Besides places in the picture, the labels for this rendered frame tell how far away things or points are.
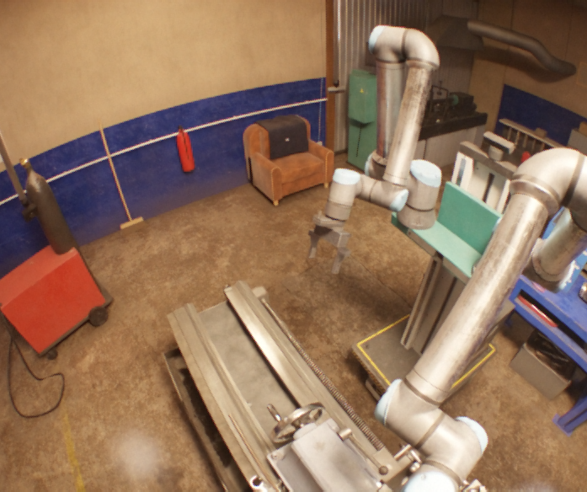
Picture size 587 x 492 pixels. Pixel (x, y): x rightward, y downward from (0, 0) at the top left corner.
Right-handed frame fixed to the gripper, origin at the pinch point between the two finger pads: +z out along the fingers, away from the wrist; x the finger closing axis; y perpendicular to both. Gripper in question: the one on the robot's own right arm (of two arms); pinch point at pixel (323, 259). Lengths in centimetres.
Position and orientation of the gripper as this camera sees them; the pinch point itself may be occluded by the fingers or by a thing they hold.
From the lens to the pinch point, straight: 122.0
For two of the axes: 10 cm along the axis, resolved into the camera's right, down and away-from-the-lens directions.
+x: -6.0, -4.0, 6.9
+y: 7.7, -0.5, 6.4
